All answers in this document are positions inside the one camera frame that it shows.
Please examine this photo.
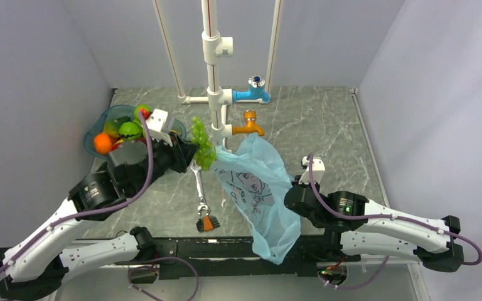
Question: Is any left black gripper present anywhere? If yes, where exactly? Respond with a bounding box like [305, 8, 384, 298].
[129, 130, 200, 198]

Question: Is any fake green grapes bunch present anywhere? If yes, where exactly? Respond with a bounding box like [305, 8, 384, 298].
[191, 116, 216, 171]

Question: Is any light blue plastic bag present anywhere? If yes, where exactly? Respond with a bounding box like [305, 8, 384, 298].
[212, 134, 301, 265]

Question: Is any fake orange fruit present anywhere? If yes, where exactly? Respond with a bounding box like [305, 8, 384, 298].
[93, 132, 113, 155]

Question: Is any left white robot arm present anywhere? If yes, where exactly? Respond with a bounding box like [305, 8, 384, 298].
[0, 134, 198, 300]

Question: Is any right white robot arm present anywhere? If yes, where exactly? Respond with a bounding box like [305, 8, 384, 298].
[284, 184, 464, 273]

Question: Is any fake green red mango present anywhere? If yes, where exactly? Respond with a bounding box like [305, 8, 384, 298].
[103, 119, 122, 139]

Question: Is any silver combination wrench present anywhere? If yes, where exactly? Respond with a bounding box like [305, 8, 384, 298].
[190, 161, 211, 216]

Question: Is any black orange small brush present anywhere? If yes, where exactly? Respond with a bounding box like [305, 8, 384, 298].
[196, 215, 220, 232]

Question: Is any teal plastic fruit basket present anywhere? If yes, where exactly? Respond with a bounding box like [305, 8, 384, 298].
[83, 104, 187, 159]

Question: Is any orange plastic faucet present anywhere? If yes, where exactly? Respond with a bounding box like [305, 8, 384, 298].
[232, 110, 265, 136]

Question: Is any blue plastic faucet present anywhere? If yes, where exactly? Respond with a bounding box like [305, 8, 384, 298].
[232, 75, 270, 103]

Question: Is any white pvc pipe stand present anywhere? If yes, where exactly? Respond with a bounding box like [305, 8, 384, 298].
[153, 1, 282, 147]

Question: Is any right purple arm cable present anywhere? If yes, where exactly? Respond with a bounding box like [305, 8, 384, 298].
[307, 154, 482, 267]

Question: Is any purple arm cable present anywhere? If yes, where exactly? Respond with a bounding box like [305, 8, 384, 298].
[307, 154, 482, 267]
[0, 110, 155, 301]

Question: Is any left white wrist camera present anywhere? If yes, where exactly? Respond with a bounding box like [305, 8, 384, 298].
[146, 108, 175, 147]

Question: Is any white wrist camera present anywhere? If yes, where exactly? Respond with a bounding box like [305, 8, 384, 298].
[146, 108, 175, 147]
[297, 156, 325, 184]

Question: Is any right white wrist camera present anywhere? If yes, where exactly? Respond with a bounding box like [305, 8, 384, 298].
[297, 156, 325, 184]

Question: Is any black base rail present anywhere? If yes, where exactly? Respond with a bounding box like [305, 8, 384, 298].
[116, 235, 341, 279]

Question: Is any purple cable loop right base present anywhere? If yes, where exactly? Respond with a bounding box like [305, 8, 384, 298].
[317, 256, 390, 291]

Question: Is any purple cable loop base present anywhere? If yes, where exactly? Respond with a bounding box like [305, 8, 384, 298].
[317, 256, 390, 291]
[127, 256, 200, 300]

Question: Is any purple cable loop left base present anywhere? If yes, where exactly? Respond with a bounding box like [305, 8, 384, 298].
[127, 256, 200, 300]

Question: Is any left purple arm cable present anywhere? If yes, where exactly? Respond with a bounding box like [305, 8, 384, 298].
[0, 110, 155, 301]

